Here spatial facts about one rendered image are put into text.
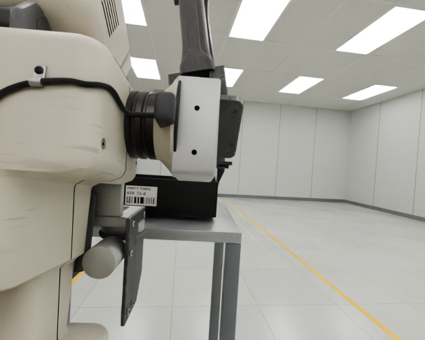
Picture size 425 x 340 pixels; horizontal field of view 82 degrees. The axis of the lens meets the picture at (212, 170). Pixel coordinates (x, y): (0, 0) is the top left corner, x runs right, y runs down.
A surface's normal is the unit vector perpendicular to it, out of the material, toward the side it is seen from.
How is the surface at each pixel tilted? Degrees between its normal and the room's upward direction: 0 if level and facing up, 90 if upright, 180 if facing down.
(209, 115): 82
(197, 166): 82
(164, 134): 100
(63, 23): 137
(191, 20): 76
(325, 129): 90
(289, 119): 90
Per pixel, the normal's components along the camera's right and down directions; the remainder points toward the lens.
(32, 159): 0.06, -0.11
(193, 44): -0.12, -0.23
